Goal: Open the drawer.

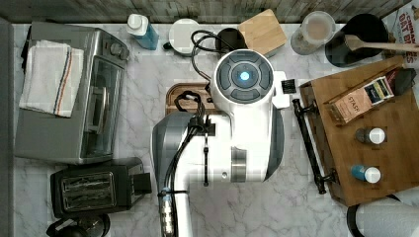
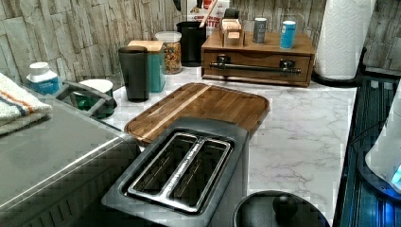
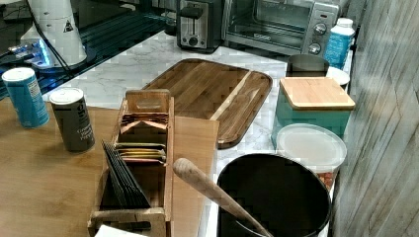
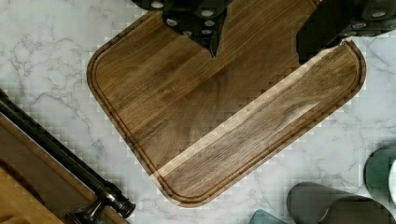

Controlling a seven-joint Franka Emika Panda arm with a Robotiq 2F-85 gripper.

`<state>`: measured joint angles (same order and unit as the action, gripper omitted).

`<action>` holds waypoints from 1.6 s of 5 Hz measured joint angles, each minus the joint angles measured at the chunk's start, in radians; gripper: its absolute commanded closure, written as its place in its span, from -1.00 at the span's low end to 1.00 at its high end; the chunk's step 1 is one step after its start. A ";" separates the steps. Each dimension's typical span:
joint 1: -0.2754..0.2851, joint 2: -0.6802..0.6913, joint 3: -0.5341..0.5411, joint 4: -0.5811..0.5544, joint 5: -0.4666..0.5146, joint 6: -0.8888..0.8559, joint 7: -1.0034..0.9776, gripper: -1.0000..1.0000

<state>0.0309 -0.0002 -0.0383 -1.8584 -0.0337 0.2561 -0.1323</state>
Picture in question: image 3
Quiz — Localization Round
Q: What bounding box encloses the clear jar white lid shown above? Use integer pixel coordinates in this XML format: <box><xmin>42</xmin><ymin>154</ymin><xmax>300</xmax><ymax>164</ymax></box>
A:
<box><xmin>276</xmin><ymin>123</ymin><xmax>347</xmax><ymax>190</ymax></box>

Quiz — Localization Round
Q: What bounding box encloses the black toaster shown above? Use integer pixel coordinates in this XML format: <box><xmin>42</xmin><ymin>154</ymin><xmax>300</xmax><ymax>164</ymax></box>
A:
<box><xmin>176</xmin><ymin>0</ymin><xmax>224</xmax><ymax>53</ymax></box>

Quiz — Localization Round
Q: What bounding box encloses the grey pepper canister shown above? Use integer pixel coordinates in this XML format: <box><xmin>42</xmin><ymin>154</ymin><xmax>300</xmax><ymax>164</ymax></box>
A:
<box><xmin>49</xmin><ymin>87</ymin><xmax>95</xmax><ymax>153</ymax></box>

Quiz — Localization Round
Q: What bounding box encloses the silver toaster oven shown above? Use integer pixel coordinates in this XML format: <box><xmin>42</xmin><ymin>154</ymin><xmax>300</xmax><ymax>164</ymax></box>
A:
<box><xmin>221</xmin><ymin>0</ymin><xmax>340</xmax><ymax>56</ymax></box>

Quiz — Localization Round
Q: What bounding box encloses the blue bottle white cap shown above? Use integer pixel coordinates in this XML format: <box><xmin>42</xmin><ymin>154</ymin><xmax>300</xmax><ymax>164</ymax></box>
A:
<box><xmin>323</xmin><ymin>18</ymin><xmax>355</xmax><ymax>69</ymax></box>

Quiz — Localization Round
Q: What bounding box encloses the wooden spoon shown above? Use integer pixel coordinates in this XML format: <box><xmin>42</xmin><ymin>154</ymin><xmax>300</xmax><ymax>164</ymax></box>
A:
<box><xmin>173</xmin><ymin>158</ymin><xmax>274</xmax><ymax>237</ymax></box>

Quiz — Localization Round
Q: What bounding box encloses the black utensil crock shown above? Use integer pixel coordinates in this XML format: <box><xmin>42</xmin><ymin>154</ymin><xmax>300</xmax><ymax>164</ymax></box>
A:
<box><xmin>217</xmin><ymin>153</ymin><xmax>332</xmax><ymax>237</ymax></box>

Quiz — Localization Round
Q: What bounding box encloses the wooden tea bag organizer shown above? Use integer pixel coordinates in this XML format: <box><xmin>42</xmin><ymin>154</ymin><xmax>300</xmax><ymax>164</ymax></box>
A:
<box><xmin>87</xmin><ymin>89</ymin><xmax>174</xmax><ymax>237</ymax></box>

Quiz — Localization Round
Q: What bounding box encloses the wooden cutting board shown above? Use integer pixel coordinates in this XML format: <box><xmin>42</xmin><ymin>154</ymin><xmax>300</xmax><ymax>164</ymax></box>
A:
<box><xmin>146</xmin><ymin>58</ymin><xmax>273</xmax><ymax>149</ymax></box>

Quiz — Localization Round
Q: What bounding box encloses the teal canister bamboo lid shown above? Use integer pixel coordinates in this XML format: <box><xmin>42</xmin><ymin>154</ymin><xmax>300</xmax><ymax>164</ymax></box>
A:
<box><xmin>271</xmin><ymin>77</ymin><xmax>355</xmax><ymax>148</ymax></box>

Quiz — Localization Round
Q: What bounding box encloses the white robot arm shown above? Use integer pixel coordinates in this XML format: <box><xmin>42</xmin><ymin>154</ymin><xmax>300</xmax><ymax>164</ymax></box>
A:
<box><xmin>21</xmin><ymin>0</ymin><xmax>87</xmax><ymax>69</ymax></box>

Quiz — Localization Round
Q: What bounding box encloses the blue salt canister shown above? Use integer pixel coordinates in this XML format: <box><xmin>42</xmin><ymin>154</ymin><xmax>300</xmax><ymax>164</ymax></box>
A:
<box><xmin>2</xmin><ymin>67</ymin><xmax>49</xmax><ymax>128</ymax></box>

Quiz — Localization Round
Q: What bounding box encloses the black tea bags stack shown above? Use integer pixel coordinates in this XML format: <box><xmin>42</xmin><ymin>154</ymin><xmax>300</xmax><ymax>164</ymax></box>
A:
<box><xmin>102</xmin><ymin>141</ymin><xmax>150</xmax><ymax>208</ymax></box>

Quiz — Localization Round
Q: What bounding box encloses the dark metal cup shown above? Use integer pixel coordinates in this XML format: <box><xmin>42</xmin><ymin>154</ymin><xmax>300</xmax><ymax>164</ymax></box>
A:
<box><xmin>286</xmin><ymin>54</ymin><xmax>329</xmax><ymax>77</ymax></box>

